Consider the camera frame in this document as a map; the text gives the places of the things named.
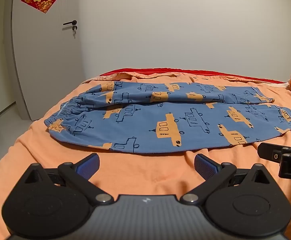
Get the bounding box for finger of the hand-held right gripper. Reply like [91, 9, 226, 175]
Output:
[258, 142, 283, 166]

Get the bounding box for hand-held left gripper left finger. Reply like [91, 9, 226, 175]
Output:
[23, 153, 114, 204]

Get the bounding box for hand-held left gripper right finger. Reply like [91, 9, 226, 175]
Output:
[180, 154, 272, 205]

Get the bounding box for blue pants with orange print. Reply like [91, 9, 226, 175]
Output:
[44, 81, 291, 154]

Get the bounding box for orange bed sheet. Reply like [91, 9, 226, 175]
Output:
[0, 72, 291, 240]

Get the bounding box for red blanket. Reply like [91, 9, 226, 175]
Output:
[99, 67, 286, 84]

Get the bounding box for white door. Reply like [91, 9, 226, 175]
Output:
[12, 0, 86, 122]

